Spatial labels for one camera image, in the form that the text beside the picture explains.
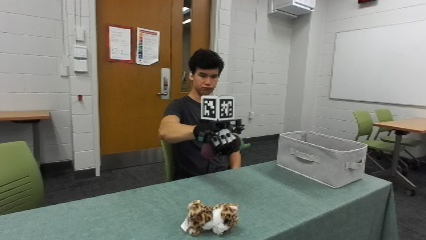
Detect wooden desk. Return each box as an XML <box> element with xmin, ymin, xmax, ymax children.
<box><xmin>0</xmin><ymin>110</ymin><xmax>52</xmax><ymax>164</ymax></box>

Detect green chair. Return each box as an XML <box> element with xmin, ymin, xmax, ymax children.
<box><xmin>353</xmin><ymin>110</ymin><xmax>401</xmax><ymax>174</ymax></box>
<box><xmin>160</xmin><ymin>139</ymin><xmax>178</xmax><ymax>183</ymax></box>
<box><xmin>373</xmin><ymin>108</ymin><xmax>421</xmax><ymax>158</ymax></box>
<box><xmin>0</xmin><ymin>140</ymin><xmax>47</xmax><ymax>216</ymax></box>

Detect white wall unit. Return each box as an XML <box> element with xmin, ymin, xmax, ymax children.
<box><xmin>268</xmin><ymin>0</ymin><xmax>317</xmax><ymax>19</ymax></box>

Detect whiteboard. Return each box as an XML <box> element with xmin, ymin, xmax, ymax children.
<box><xmin>329</xmin><ymin>19</ymin><xmax>426</xmax><ymax>108</ymax></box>

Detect spotted plush toy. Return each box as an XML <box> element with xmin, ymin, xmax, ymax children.
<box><xmin>180</xmin><ymin>199</ymin><xmax>241</xmax><ymax>237</ymax></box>

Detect wooden door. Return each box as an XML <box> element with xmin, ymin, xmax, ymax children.
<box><xmin>95</xmin><ymin>0</ymin><xmax>213</xmax><ymax>156</ymax></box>

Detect the person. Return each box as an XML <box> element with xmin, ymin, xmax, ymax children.
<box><xmin>158</xmin><ymin>48</ymin><xmax>247</xmax><ymax>181</ymax></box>

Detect metal door handle plate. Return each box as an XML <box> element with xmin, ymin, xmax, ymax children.
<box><xmin>156</xmin><ymin>67</ymin><xmax>172</xmax><ymax>100</ymax></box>

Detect white marker cube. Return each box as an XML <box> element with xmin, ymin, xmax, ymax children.
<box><xmin>200</xmin><ymin>95</ymin><xmax>236</xmax><ymax>122</ymax></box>

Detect colourful paper notice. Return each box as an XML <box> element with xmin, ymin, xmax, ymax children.
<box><xmin>135</xmin><ymin>27</ymin><xmax>162</xmax><ymax>66</ymax></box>

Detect wooden table with metal legs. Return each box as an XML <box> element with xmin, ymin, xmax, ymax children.
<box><xmin>371</xmin><ymin>117</ymin><xmax>426</xmax><ymax>197</ymax></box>

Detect grey fabric storage bin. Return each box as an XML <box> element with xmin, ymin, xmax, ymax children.
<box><xmin>276</xmin><ymin>130</ymin><xmax>369</xmax><ymax>189</ymax></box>

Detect white paper with red border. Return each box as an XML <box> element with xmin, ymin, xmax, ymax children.
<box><xmin>107</xmin><ymin>25</ymin><xmax>134</xmax><ymax>63</ymax></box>

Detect white wall switch box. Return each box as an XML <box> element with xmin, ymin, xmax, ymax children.
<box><xmin>74</xmin><ymin>59</ymin><xmax>90</xmax><ymax>73</ymax></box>
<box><xmin>74</xmin><ymin>45</ymin><xmax>90</xmax><ymax>60</ymax></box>

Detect green tablecloth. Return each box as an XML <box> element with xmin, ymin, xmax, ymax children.
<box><xmin>0</xmin><ymin>160</ymin><xmax>400</xmax><ymax>240</ymax></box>

